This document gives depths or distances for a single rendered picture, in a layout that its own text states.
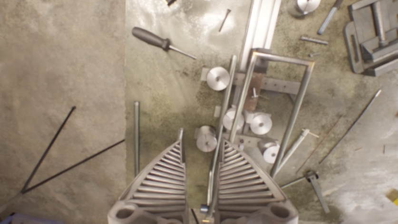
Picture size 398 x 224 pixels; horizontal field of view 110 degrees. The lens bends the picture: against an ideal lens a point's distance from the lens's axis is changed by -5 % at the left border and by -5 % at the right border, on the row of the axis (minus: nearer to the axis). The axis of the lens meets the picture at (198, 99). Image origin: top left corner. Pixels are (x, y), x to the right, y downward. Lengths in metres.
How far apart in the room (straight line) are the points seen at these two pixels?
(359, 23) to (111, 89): 1.56
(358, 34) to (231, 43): 0.32
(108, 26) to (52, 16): 0.49
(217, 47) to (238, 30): 0.07
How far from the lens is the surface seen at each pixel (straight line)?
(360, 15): 0.57
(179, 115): 0.46
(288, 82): 0.44
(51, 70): 1.91
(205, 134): 0.38
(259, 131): 0.40
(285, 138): 0.33
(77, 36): 1.69
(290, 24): 0.48
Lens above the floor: 1.30
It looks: 73 degrees down
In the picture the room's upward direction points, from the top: 173 degrees counter-clockwise
